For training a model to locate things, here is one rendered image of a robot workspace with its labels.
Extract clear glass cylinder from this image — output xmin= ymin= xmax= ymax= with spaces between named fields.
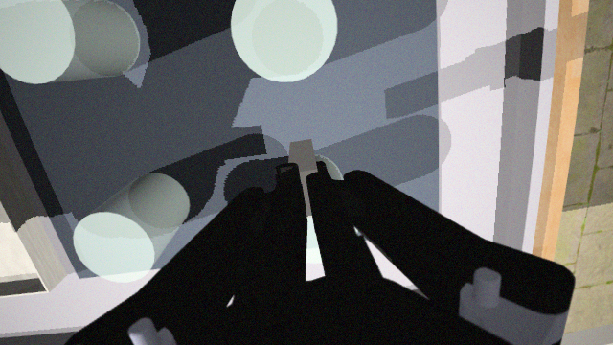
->
xmin=0 ymin=0 xmax=141 ymax=84
xmin=306 ymin=154 xmax=344 ymax=264
xmin=231 ymin=0 xmax=337 ymax=82
xmin=73 ymin=172 xmax=190 ymax=283

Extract grey rectangular tray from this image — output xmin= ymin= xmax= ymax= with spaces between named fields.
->
xmin=0 ymin=137 xmax=67 ymax=298

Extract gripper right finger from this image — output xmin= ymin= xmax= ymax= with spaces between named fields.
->
xmin=301 ymin=139 xmax=576 ymax=345

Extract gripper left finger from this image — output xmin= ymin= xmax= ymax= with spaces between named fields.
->
xmin=64 ymin=141 xmax=310 ymax=345

